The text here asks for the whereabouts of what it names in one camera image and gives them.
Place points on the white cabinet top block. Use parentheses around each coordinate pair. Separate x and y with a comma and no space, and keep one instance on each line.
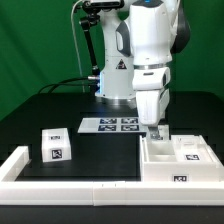
(55,145)

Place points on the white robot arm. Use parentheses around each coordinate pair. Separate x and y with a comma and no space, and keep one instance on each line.
(140,37)

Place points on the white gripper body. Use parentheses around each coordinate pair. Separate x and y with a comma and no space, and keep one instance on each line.
(151,106)

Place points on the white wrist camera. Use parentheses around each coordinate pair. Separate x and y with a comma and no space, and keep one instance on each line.
(151,79)

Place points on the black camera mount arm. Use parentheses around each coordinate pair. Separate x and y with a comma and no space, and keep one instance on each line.
(90,36)

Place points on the white cabinet door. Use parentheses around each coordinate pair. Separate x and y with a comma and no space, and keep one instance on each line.
(163,131)
(190,148)

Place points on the white marker base plate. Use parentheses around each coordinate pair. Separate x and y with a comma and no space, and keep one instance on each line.
(111,125)

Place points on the white cabinet body box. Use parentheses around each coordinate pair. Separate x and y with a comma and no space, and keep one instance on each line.
(157,165)

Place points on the white U-shaped boundary frame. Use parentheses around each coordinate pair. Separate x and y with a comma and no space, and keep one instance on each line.
(15,192)

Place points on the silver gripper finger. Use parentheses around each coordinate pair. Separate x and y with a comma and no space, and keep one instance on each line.
(154,133)

